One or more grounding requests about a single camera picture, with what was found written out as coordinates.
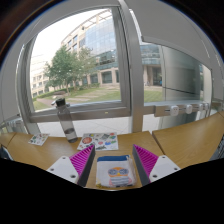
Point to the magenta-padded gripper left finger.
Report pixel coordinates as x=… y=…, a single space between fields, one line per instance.
x=63 y=167

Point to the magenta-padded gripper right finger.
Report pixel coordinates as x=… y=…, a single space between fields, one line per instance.
x=163 y=167

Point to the white cartoon print towel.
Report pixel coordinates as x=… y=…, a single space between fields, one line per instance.
x=116 y=171

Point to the small colourful sticker sheet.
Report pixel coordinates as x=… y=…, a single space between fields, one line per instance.
x=38 y=139

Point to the large colourful sticker sheet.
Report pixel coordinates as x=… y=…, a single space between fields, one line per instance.
x=98 y=141

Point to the clear dark-capped drink bottle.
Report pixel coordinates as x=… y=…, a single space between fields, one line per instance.
x=66 y=121

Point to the green tree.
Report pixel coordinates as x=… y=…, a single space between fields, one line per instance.
x=65 y=68

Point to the glass fronted building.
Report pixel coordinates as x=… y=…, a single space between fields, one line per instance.
x=100 y=36

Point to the white wall socket rail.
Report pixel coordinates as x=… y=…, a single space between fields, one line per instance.
x=11 y=124
x=181 y=109

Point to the grey window frame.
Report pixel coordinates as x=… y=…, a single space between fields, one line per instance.
x=125 y=66

